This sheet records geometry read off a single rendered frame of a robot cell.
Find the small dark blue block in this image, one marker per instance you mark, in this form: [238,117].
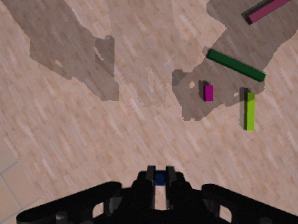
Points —
[160,178]

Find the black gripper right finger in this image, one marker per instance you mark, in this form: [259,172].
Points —
[191,204]

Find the dark green rod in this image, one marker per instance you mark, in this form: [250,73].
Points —
[236,65]

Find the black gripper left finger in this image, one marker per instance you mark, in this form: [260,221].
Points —
[129,206]

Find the lime green rod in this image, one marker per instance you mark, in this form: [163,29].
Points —
[249,111]

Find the small magenta block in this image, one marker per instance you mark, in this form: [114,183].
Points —
[208,93]

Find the pink rod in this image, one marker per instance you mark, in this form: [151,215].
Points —
[265,10]

